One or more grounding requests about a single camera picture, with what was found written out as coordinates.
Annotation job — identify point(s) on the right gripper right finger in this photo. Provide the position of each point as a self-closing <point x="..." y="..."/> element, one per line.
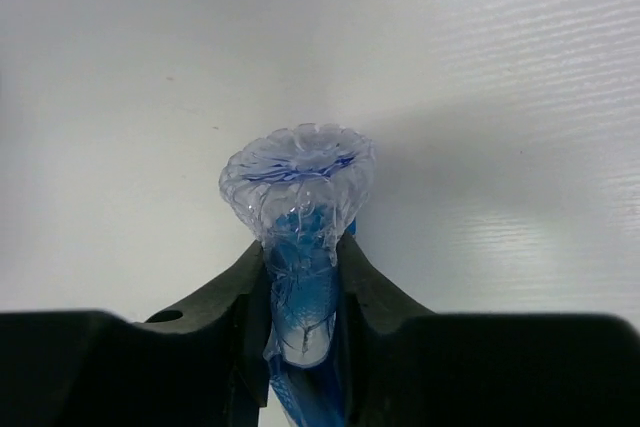
<point x="404" y="365"/>

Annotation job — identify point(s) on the blue label water bottle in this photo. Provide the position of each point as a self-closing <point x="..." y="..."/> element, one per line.
<point x="298" y="191"/>

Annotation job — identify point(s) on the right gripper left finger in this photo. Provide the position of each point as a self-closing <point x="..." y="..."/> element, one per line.
<point x="197" y="362"/>

